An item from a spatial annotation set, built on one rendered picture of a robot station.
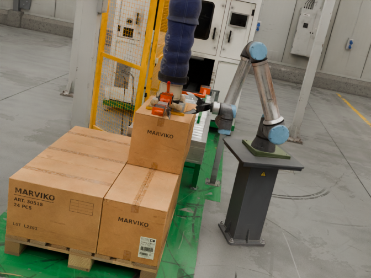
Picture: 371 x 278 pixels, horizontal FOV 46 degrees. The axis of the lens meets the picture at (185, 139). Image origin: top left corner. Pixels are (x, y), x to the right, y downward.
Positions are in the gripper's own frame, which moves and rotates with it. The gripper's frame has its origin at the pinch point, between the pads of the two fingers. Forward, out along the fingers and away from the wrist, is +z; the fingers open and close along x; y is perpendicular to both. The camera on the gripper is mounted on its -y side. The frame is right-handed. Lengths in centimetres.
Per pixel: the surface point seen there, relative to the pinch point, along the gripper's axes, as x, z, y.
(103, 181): -52, 42, -40
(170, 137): -25.8, 5.3, -3.7
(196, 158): -63, -16, 62
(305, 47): -11, -257, 909
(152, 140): -30.5, 18.0, -3.1
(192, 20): 56, 5, 20
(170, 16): 55, 21, 20
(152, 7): 54, 52, 140
